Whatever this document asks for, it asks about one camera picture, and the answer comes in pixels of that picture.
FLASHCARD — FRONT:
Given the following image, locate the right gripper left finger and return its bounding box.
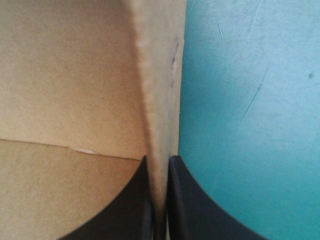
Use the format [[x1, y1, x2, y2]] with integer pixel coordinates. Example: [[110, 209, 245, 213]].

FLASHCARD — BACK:
[[57, 154, 154, 240]]

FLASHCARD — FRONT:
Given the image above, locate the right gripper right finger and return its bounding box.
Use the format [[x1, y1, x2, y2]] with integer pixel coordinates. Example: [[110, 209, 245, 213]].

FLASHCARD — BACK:
[[166, 155, 271, 240]]

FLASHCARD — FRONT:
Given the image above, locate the brown cardboard box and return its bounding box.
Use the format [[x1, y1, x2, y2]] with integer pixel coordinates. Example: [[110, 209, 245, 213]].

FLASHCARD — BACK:
[[0, 0, 188, 240]]

